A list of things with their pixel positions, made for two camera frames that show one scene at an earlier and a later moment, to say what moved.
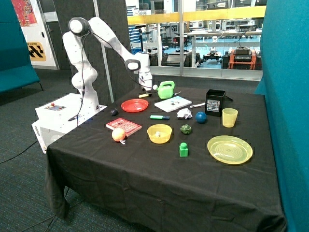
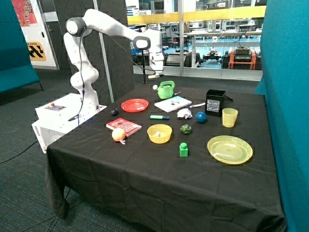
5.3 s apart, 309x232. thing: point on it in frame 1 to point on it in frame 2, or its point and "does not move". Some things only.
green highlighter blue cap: (157, 117) does not move
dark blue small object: (114, 112) does not move
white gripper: (145, 78) to (156, 58)
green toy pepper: (185, 129) does not move
